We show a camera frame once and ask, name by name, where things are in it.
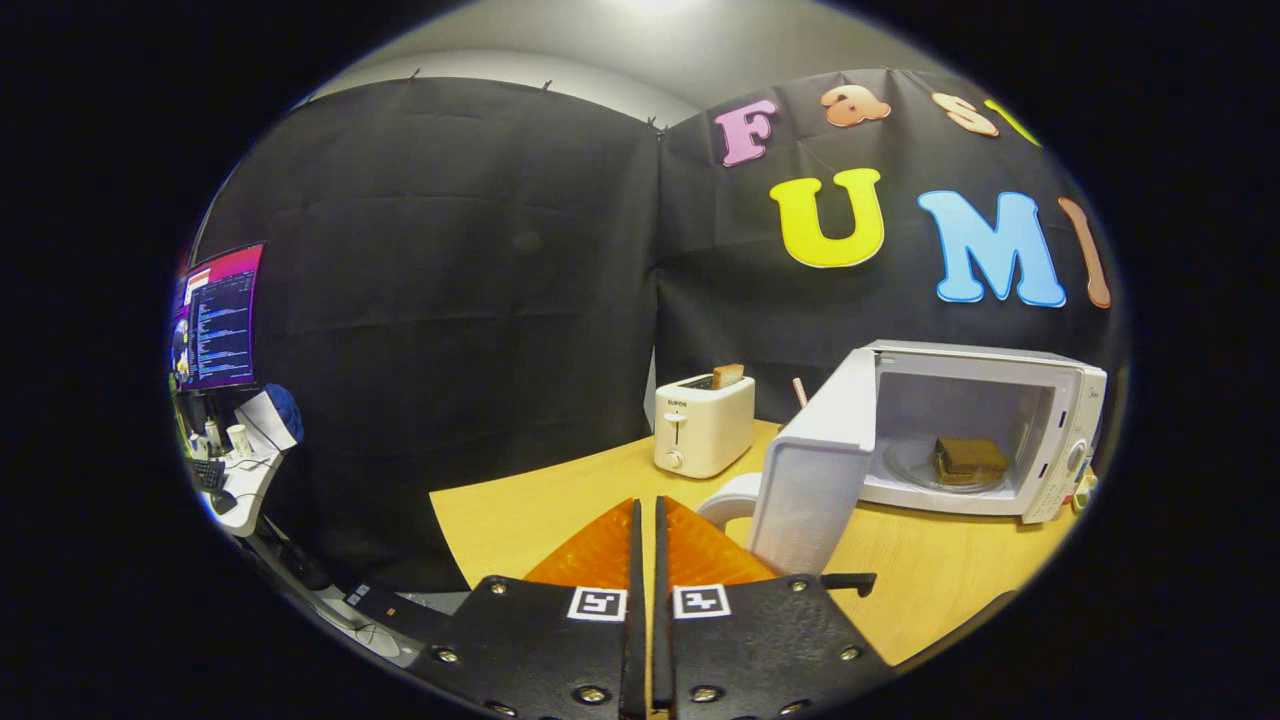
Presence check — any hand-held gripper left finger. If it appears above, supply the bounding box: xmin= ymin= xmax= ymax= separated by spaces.
xmin=408 ymin=497 xmax=648 ymax=720

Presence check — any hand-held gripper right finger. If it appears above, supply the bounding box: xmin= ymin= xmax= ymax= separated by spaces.
xmin=652 ymin=496 xmax=894 ymax=720

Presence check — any white microwave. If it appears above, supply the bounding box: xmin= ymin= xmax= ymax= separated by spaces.
xmin=697 ymin=340 xmax=1108 ymax=579

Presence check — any brown sandwich with green lettuce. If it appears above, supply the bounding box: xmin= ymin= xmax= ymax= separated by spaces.
xmin=933 ymin=437 xmax=1009 ymax=487

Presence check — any white toaster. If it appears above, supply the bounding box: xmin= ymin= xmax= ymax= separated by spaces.
xmin=654 ymin=374 xmax=757 ymax=479

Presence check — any white desk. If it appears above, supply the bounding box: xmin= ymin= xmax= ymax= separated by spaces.
xmin=185 ymin=445 xmax=286 ymax=541

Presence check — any blue cloth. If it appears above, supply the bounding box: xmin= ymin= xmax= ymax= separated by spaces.
xmin=265 ymin=383 xmax=304 ymax=446

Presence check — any white paper sheet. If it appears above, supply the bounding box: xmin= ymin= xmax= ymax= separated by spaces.
xmin=235 ymin=392 xmax=299 ymax=453

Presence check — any computer monitor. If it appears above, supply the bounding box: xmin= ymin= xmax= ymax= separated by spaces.
xmin=170 ymin=243 xmax=266 ymax=393

